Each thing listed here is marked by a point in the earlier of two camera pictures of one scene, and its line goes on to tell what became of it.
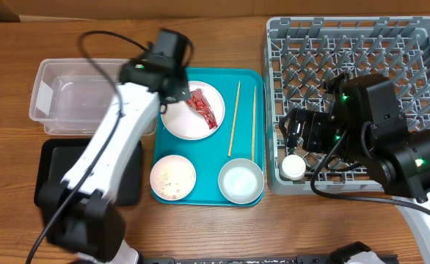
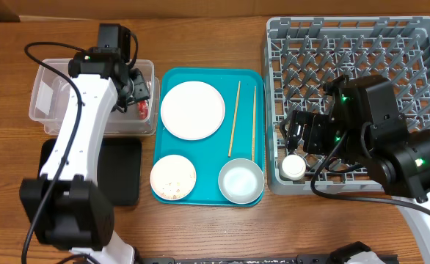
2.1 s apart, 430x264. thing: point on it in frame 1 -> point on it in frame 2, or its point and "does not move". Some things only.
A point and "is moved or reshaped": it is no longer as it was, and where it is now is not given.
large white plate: (183, 122) does not move
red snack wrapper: (199, 102) is moved or reshaped
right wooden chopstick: (254, 123) does not move
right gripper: (313, 121) does not move
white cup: (293, 168) does not move
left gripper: (180, 89) -> (141, 89)
